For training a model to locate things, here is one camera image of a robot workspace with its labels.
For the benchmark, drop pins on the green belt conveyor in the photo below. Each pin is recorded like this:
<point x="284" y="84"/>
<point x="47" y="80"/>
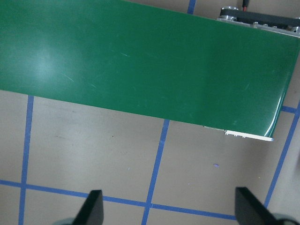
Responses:
<point x="140" y="58"/>

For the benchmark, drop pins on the black conveyor drive belt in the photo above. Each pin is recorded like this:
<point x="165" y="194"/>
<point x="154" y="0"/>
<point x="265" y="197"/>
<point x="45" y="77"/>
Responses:
<point x="257" y="17"/>

